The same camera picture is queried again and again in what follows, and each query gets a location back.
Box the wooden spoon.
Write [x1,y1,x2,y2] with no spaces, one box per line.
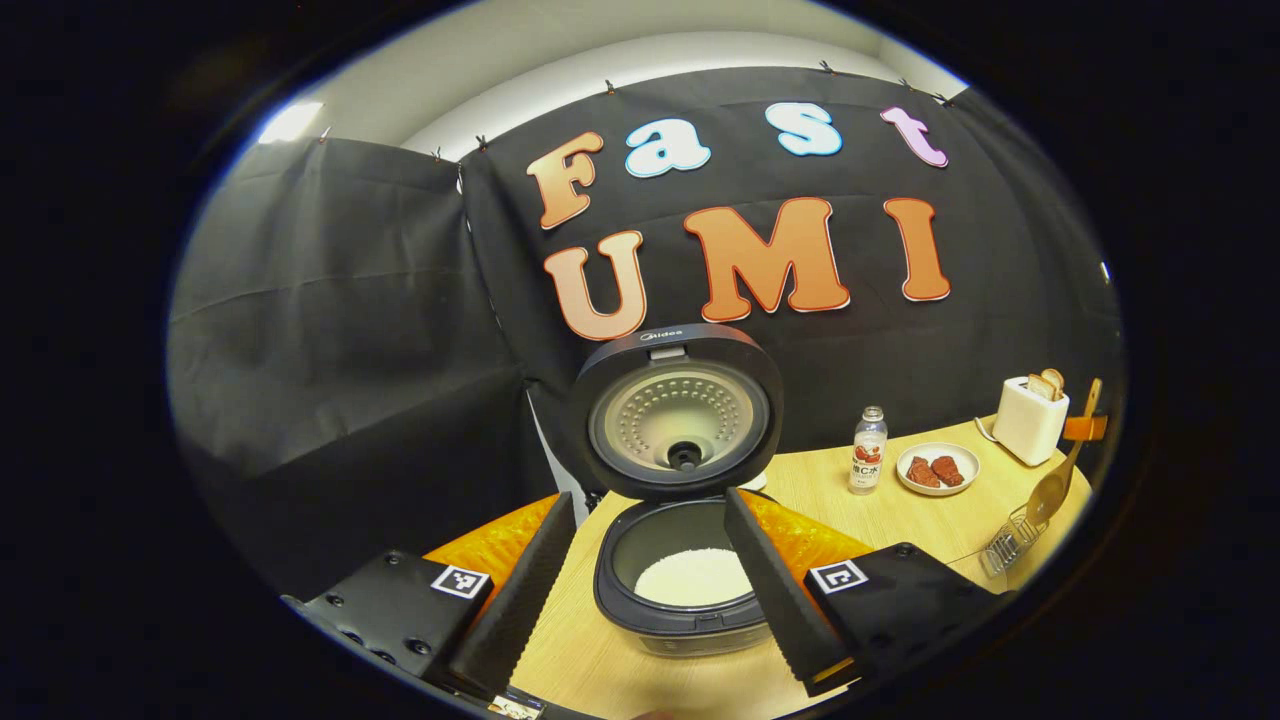
[1025,378,1103,528]

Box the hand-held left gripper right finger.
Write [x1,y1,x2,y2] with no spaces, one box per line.
[723,487,1011,698]

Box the black backdrop cloth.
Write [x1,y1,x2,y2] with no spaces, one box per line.
[165,65,1126,601]

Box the black rice cooker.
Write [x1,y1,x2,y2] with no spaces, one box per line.
[570,322,786,658]

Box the metal wire chopstick holder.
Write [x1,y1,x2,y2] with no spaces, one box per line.
[980,505,1049,579]

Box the white rice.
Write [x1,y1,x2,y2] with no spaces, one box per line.
[634,547,753,608]

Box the small clear drink bottle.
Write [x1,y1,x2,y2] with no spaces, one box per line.
[849,406,889,496]

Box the long ceiling light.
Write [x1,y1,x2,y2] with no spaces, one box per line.
[258,100,326,144]

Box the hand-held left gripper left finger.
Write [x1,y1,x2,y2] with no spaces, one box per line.
[283,490,578,701]

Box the white round plate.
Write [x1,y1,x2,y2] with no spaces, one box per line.
[896,442,981,497]

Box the white toaster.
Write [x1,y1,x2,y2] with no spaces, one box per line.
[992,376,1071,467]

